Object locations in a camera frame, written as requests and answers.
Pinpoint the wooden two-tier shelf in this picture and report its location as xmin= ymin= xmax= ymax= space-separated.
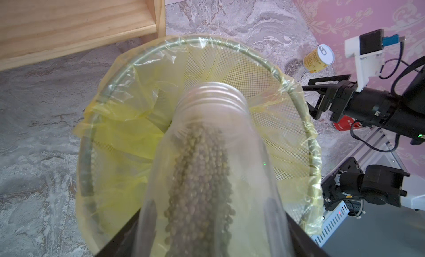
xmin=1 ymin=0 xmax=166 ymax=70

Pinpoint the mesh trash bin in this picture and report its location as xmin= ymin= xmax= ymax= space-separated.
xmin=77 ymin=35 xmax=321 ymax=231

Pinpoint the yellow can white lid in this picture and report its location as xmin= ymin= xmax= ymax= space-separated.
xmin=303 ymin=44 xmax=335 ymax=73

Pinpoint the aluminium mounting rail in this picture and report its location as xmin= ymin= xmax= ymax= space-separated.
xmin=311 ymin=128 xmax=409 ymax=247

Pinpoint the clear jar of mung beans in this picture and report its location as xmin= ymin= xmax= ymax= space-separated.
xmin=132 ymin=82 xmax=294 ymax=257

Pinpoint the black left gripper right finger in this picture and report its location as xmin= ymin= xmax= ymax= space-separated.
xmin=287 ymin=215 xmax=329 ymax=257

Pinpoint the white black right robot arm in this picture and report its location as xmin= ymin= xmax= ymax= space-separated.
xmin=302 ymin=57 xmax=425 ymax=211

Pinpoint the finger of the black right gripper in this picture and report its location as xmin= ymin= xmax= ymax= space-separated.
xmin=302 ymin=74 xmax=351 ymax=91
xmin=305 ymin=89 xmax=335 ymax=120

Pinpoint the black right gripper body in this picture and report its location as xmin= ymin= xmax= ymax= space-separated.
xmin=330 ymin=81 xmax=398 ymax=124

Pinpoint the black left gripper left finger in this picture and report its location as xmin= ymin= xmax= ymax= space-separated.
xmin=95 ymin=209 xmax=146 ymax=257

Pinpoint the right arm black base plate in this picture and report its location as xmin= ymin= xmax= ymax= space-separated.
xmin=322 ymin=157 xmax=364 ymax=211

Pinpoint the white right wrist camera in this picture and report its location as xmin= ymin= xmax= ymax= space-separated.
xmin=344 ymin=29 xmax=405 ymax=93

